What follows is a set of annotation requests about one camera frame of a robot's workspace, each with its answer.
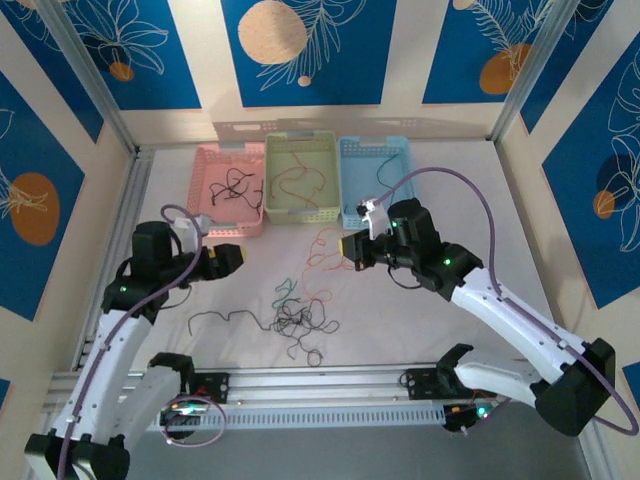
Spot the thin orange cable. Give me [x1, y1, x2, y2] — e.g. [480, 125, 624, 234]
[298, 288, 332, 314]
[268, 151, 327, 210]
[303, 227, 355, 275]

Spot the long thin black cable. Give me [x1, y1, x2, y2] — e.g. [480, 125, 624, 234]
[187, 308, 275, 337]

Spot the thin dark green cable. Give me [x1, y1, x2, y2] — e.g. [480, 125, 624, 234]
[271, 277, 300, 309]
[376, 154, 401, 190]

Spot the pink plastic basket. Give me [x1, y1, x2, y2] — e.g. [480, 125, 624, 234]
[185, 142, 266, 239]

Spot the green plastic basket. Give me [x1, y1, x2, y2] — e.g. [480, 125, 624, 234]
[263, 129, 339, 225]

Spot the blue plastic basket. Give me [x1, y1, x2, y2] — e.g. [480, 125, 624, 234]
[337, 134, 419, 231]

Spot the black electronics board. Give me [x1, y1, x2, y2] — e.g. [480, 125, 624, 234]
[442, 402, 496, 435]
[158, 403, 202, 442]

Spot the aluminium side rail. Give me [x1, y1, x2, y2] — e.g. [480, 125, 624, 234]
[72, 147, 156, 372]

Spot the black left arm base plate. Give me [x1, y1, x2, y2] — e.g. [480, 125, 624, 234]
[192, 372, 231, 407]

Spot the aluminium frame rail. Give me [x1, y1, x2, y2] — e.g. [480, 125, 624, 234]
[42, 360, 596, 415]

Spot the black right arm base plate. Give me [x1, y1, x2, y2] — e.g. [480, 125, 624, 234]
[404, 367, 499, 401]

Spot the slotted white cable duct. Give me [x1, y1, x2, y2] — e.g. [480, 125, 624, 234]
[63, 405, 447, 432]

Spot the aluminium frame post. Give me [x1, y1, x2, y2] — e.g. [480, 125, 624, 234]
[35, 0, 142, 157]
[485, 0, 585, 146]

